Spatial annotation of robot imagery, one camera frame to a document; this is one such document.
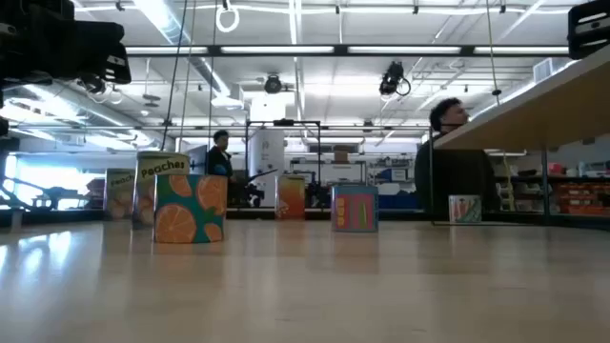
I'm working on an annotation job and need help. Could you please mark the silver ceiling air duct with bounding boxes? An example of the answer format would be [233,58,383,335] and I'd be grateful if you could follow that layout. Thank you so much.
[132,0,233,96]

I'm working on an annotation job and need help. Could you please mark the white carrot label can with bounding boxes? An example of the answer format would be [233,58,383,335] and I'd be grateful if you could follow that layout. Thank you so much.
[447,193,483,225]

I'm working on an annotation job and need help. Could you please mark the white cylindrical tank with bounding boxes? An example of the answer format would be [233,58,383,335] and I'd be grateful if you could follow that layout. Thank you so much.
[248,129,286,209]

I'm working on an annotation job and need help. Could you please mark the white hanging cable ring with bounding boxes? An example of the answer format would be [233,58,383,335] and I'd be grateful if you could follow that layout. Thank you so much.
[214,0,241,34]

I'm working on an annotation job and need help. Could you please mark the black metal table frame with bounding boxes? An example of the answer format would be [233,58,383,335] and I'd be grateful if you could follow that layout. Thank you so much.
[0,207,610,231]

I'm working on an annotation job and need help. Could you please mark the pink blue label can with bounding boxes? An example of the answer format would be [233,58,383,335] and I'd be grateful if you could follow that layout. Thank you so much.
[331,184,379,233]

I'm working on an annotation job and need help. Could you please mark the cream Peaches label can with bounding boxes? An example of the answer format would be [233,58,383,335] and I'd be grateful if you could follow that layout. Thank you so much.
[132,151,192,230]
[103,167,138,221]

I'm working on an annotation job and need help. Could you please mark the round black hanging camera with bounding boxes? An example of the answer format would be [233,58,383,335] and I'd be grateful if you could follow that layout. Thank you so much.
[263,73,284,95]

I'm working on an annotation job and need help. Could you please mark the long blue storage bin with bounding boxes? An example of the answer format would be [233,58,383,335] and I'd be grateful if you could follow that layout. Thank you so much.
[378,192,420,210]

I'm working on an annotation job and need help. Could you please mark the long black hanging camera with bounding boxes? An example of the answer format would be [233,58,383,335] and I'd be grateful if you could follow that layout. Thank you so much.
[78,73,109,95]

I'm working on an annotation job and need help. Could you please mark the metal rack orange bins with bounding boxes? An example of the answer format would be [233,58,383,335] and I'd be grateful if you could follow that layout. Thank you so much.
[493,161,610,218]

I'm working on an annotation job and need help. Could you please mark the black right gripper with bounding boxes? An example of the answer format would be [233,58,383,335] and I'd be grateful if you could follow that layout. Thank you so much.
[566,0,610,61]

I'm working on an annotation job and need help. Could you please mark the black hanging camera with cable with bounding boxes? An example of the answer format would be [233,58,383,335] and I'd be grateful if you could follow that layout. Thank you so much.
[378,60,412,98]

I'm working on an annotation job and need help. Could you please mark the black overhead light bar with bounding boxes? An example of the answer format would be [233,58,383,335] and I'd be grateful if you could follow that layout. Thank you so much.
[124,43,571,58]

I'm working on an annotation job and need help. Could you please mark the orange red label can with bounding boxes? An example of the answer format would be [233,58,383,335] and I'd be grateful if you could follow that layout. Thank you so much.
[274,173,307,221]

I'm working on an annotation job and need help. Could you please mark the black hanging cable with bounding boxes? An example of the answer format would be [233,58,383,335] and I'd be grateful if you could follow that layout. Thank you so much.
[159,0,190,152]

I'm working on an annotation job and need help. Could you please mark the wooden shelf black legs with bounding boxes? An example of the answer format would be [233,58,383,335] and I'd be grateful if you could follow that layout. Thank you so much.
[428,45,610,228]

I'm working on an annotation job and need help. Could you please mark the black background cage frame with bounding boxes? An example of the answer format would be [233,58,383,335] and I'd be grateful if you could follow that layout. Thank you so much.
[244,119,323,211]

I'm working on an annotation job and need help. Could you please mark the person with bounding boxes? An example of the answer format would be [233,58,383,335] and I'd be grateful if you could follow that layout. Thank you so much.
[413,97,500,221]
[205,129,236,185]

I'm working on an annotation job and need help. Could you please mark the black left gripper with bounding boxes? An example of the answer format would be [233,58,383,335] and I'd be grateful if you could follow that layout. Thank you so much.
[72,21,132,86]

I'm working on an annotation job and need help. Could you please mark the black monitor on stand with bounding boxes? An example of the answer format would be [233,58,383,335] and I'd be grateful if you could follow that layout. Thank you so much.
[183,144,210,176]

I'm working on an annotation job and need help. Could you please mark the yellowish hanging cable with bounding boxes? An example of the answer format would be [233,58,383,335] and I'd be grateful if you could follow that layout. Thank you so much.
[177,0,197,140]

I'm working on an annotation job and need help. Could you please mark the teal orange-slice label can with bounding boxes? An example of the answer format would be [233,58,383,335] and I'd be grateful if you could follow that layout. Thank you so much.
[152,172,229,245]

